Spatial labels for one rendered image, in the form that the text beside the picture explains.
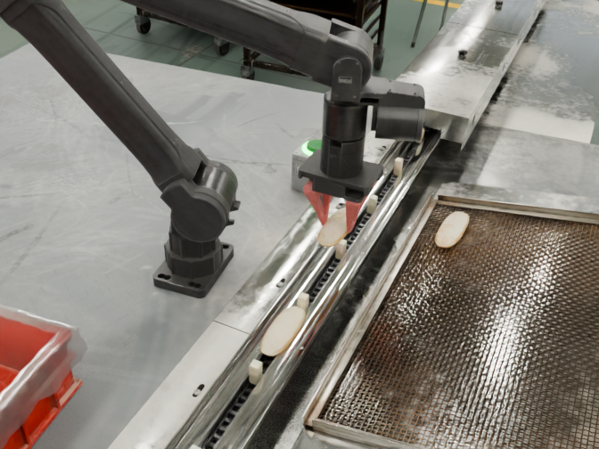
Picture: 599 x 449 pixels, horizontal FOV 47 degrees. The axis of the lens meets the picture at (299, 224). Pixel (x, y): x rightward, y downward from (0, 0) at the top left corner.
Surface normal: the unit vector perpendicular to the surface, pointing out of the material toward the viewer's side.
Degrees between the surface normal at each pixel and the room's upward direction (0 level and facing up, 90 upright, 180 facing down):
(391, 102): 90
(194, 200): 90
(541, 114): 0
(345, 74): 90
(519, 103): 0
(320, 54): 87
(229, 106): 0
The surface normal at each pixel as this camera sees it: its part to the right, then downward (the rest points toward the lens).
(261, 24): -0.11, 0.54
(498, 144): 0.04, -0.80
